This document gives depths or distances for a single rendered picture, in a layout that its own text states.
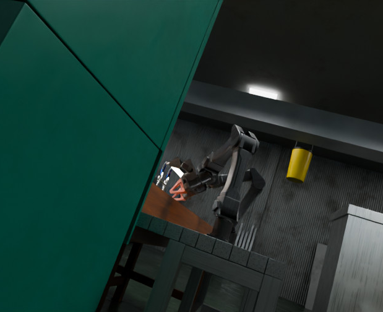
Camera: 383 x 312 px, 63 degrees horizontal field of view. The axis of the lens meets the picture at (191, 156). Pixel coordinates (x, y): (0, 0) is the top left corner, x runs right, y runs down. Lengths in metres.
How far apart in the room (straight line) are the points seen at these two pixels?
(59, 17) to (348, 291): 5.03
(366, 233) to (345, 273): 0.66
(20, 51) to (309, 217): 9.42
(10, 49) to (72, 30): 0.11
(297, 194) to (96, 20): 9.34
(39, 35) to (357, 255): 5.06
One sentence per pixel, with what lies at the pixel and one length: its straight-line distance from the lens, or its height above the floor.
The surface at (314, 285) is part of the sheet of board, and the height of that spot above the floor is 0.58.
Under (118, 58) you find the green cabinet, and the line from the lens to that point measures 0.61.
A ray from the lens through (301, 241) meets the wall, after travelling 9.56.
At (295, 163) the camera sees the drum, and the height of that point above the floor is 2.95.
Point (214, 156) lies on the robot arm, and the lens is 1.39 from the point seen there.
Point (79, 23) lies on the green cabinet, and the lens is 0.52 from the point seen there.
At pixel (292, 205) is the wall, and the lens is 9.64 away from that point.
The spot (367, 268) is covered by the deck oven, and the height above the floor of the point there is 1.07.
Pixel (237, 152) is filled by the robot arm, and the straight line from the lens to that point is 1.19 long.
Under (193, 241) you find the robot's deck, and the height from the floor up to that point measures 0.64.
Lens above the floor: 0.65
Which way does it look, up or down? 14 degrees up
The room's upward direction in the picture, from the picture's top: 20 degrees clockwise
